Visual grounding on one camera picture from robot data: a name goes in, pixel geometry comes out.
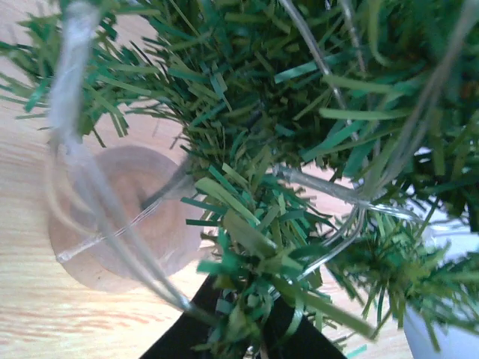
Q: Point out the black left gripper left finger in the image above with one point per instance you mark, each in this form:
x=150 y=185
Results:
x=186 y=332

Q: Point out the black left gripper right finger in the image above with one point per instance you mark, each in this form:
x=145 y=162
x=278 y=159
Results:
x=305 y=343

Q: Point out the round wooden tree base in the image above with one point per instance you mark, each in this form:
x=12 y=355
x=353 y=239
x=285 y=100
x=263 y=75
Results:
x=122 y=208

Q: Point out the small green christmas tree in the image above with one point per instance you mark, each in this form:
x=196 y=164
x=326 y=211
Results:
x=231 y=114

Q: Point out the clear led string lights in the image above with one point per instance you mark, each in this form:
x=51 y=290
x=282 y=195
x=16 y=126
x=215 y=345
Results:
x=202 y=19

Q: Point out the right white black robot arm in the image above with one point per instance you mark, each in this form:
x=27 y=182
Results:
x=454 y=343

